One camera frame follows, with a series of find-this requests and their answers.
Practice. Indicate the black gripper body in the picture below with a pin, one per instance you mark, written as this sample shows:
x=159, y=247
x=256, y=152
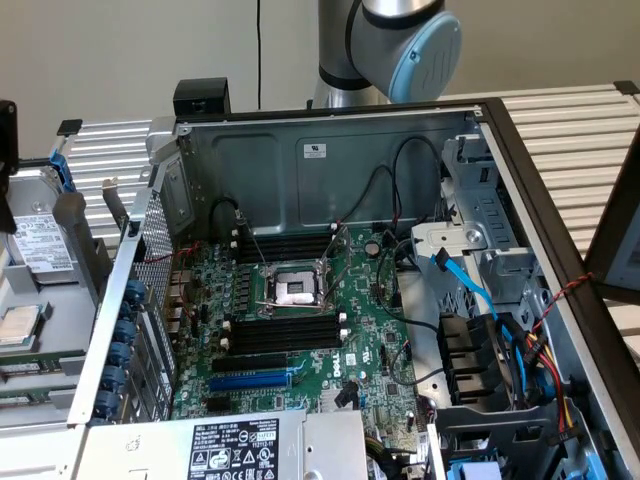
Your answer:
x=7, y=140

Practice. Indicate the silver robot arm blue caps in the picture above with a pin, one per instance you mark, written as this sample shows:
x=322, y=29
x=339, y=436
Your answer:
x=360, y=45

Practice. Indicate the silver hard disk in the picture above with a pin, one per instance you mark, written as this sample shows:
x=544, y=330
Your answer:
x=42, y=240

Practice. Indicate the black table end cap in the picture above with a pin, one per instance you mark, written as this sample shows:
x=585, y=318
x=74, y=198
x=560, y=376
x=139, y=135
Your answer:
x=70, y=127
x=627, y=88

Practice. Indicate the silver CPU chip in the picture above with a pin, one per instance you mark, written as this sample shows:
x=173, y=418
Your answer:
x=17, y=325

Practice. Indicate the grey parts rack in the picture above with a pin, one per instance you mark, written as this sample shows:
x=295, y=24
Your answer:
x=65, y=320

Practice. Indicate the blue card retention clip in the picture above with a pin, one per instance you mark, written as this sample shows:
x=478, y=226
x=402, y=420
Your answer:
x=115, y=377
x=121, y=353
x=108, y=403
x=135, y=291
x=127, y=331

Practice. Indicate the black box behind case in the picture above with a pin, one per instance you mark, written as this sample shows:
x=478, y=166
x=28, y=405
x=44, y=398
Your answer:
x=200, y=95

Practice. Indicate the metal locking lever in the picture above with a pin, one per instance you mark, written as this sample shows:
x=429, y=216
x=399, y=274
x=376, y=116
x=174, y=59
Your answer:
x=252, y=240

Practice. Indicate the silver power supply unit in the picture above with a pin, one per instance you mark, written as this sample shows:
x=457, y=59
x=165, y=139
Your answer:
x=150, y=445

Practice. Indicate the long black expansion slot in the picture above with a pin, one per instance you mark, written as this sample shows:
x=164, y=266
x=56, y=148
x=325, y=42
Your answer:
x=250, y=362

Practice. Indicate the short black expansion slot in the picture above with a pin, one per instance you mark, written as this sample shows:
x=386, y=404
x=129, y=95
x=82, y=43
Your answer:
x=222, y=405

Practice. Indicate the CPU socket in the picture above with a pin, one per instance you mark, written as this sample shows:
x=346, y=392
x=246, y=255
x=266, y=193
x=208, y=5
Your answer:
x=292, y=290

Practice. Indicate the blue expansion slot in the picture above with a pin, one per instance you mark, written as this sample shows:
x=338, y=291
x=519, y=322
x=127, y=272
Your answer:
x=250, y=382

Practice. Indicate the white label sticker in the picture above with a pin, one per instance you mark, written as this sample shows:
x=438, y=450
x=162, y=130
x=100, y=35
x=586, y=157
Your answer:
x=312, y=150

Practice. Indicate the metal socket cover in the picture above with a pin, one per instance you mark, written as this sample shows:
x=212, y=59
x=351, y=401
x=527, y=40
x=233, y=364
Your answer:
x=337, y=245

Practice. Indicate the open metal PC case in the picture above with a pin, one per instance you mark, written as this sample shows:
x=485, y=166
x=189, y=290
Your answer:
x=350, y=175

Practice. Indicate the green Dell motherboard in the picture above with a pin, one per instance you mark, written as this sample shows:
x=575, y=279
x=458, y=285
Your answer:
x=360, y=300

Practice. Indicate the round coin battery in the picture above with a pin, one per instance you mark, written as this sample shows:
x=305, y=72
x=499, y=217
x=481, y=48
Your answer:
x=372, y=248

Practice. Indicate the silver chipset heatsink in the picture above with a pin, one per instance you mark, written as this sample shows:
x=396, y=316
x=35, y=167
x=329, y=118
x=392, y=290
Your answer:
x=327, y=402

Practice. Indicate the silver disk bay cage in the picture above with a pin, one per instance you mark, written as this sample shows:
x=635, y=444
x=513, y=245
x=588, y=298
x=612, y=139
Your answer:
x=480, y=210

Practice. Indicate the black fan shroud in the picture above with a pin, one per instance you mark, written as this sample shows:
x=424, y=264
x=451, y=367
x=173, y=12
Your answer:
x=465, y=350

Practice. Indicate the grey plastic drive cage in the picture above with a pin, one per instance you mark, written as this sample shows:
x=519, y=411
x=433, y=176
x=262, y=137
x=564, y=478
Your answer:
x=500, y=425

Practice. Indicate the dark leaning panel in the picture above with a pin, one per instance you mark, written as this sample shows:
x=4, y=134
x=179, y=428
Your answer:
x=607, y=240

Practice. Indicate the blue disk caddy rail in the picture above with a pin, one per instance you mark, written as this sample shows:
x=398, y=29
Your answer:
x=61, y=172

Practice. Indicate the graphics card metal bracket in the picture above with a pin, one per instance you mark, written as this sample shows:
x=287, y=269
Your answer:
x=112, y=192

